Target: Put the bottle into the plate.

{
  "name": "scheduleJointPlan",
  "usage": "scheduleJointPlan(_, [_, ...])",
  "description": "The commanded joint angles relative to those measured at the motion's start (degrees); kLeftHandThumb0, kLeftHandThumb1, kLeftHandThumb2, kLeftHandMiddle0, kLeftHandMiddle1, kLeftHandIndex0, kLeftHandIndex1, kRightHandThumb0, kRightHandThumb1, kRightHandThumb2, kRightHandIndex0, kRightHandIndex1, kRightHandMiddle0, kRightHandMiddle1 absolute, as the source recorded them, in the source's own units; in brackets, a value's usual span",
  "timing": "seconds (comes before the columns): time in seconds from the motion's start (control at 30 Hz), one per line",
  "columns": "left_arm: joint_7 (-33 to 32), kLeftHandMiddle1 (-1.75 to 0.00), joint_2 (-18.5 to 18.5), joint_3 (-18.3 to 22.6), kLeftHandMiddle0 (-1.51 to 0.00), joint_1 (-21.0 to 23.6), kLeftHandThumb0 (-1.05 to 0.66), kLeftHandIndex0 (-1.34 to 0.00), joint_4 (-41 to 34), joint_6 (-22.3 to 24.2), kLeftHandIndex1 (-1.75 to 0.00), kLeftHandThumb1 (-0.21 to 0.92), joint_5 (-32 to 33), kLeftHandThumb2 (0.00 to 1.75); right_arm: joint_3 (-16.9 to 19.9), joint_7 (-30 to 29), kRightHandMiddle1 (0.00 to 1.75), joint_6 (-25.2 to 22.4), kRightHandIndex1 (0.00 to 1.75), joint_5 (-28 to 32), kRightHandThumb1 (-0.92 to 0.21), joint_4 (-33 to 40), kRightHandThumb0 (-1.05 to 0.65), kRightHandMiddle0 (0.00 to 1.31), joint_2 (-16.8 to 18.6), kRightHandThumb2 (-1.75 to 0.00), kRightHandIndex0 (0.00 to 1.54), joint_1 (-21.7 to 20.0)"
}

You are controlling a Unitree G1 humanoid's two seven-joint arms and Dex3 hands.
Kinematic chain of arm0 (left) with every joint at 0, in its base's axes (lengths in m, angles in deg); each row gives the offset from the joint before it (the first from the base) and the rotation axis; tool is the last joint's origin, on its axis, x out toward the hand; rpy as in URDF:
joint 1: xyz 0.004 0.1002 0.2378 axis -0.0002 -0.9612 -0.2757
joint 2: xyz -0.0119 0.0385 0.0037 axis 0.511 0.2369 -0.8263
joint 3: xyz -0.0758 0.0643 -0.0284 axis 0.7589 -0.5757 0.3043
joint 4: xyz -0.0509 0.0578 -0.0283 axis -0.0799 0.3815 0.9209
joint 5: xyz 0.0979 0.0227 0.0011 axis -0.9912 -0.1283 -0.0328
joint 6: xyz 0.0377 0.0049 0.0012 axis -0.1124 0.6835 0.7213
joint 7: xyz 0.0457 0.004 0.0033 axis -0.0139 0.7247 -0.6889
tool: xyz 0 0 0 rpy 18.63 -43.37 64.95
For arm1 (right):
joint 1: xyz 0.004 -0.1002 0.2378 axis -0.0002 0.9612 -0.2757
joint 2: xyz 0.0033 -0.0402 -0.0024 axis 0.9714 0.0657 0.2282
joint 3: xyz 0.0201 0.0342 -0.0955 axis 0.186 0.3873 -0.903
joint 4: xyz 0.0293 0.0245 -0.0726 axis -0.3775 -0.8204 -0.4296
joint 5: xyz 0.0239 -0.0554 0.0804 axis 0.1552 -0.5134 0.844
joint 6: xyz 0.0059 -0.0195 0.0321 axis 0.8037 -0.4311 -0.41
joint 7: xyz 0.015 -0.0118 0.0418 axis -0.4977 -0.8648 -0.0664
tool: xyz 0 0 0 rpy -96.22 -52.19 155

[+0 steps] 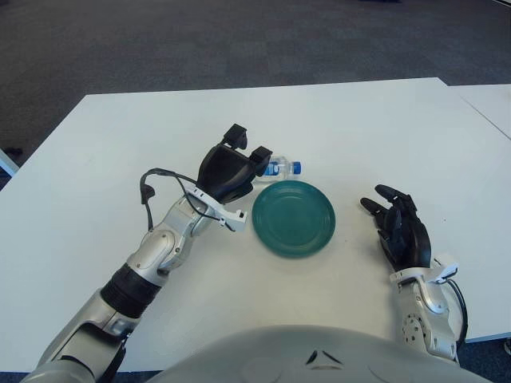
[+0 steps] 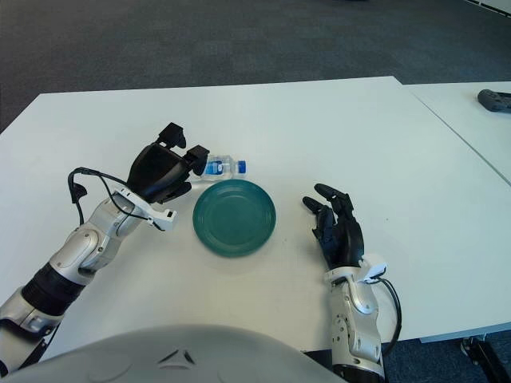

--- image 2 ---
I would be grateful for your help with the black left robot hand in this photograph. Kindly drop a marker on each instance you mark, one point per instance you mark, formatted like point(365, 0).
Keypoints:
point(155, 171)

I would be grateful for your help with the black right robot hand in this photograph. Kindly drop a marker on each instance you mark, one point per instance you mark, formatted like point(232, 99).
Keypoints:
point(343, 239)

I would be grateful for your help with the clear bottle with blue cap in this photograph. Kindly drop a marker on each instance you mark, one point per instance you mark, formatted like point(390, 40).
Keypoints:
point(223, 165)

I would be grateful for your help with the green round plate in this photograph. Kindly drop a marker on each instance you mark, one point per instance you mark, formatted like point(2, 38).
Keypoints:
point(235, 219)

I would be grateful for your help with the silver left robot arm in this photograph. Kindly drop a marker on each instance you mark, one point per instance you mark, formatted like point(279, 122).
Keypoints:
point(92, 243)

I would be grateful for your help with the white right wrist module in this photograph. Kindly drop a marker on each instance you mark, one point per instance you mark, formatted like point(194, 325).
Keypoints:
point(375, 268)

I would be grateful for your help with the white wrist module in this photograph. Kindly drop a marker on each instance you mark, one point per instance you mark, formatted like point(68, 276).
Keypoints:
point(163, 219)
point(375, 268)

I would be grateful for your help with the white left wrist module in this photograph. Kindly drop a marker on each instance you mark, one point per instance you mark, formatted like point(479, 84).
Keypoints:
point(163, 219)

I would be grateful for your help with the grey robot torso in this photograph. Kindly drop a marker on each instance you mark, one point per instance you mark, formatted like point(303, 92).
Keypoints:
point(239, 359)

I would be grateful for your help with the black table foot with caster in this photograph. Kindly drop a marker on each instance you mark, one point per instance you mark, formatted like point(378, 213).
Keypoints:
point(487, 359)

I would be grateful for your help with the grey handheld controller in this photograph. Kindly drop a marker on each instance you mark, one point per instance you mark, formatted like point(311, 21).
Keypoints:
point(495, 100)

